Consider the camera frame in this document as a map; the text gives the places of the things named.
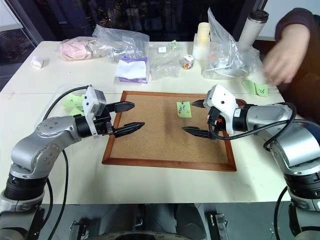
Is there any purple tissue box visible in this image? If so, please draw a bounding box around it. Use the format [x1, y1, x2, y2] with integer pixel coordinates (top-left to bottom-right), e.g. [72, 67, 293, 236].
[114, 55, 151, 85]

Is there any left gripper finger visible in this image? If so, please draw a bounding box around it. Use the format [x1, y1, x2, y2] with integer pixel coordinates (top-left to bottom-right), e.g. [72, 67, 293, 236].
[113, 121, 146, 138]
[114, 101, 136, 114]

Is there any cream plastic bottle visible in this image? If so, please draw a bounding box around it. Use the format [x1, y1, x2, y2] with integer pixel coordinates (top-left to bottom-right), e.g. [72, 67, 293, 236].
[192, 21, 214, 61]

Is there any jar of coloured pins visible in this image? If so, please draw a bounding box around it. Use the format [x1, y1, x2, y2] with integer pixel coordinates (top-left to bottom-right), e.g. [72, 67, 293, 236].
[180, 54, 196, 71]

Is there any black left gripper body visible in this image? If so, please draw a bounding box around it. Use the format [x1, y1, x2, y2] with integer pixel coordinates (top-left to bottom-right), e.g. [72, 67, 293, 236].
[93, 103, 118, 137]

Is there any dark rounded shape under table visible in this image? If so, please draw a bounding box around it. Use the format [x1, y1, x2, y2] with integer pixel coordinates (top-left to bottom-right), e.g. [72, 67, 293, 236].
[68, 203, 232, 240]

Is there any person's dark maroon clothing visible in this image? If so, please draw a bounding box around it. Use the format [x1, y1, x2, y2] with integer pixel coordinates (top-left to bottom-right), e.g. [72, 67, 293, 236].
[274, 7, 320, 122]

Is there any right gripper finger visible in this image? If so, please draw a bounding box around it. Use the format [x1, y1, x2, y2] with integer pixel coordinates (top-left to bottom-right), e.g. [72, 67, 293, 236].
[181, 125, 211, 140]
[192, 98, 207, 110]

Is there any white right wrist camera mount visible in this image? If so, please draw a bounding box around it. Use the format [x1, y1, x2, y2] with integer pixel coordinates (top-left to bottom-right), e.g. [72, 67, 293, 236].
[203, 83, 239, 134]

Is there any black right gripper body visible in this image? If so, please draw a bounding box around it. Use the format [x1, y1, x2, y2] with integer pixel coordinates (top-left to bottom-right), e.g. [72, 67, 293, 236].
[206, 106, 226, 141]

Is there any flat clear labelled bag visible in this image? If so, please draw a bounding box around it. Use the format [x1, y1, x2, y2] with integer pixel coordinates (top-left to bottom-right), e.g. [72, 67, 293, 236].
[146, 41, 185, 81]

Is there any wood framed cork board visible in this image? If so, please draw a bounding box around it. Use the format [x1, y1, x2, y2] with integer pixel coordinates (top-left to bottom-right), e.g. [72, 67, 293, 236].
[101, 90, 238, 173]

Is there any white thermos with black lid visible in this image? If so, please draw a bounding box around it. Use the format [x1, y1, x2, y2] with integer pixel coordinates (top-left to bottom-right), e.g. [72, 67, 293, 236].
[238, 10, 270, 49]

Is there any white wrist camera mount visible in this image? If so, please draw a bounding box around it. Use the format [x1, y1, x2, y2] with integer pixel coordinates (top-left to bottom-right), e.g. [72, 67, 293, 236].
[203, 83, 239, 134]
[82, 85, 108, 140]

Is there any plain green sticky note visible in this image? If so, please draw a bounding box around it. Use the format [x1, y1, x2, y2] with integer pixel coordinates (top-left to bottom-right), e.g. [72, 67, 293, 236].
[69, 106, 86, 117]
[241, 79, 258, 96]
[61, 93, 87, 110]

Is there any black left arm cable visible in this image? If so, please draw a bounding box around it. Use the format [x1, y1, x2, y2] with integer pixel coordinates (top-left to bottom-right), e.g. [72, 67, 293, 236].
[29, 85, 91, 240]

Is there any person's bare hand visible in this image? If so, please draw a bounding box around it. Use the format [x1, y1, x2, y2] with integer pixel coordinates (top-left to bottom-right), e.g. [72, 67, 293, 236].
[263, 45, 301, 86]

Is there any crumpled clear plastic bag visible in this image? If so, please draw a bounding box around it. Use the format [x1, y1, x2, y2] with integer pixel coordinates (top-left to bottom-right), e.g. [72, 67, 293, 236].
[91, 24, 150, 62]

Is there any green note with scribbles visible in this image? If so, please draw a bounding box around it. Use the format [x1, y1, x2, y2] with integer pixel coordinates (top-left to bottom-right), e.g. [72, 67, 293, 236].
[175, 100, 192, 118]

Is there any tall clear bag with items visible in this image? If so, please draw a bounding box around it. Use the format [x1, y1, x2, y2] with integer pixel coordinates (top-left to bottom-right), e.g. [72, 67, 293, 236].
[200, 6, 261, 81]

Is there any white tape roll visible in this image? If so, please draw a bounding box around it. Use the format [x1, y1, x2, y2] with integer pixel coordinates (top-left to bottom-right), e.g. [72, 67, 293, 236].
[30, 55, 44, 69]

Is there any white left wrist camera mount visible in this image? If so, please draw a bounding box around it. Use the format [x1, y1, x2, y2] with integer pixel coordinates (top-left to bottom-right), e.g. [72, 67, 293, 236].
[82, 85, 108, 140]

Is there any bagged pink fabric bundle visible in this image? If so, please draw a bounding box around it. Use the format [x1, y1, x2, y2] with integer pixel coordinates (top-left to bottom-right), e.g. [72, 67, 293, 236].
[58, 36, 99, 61]

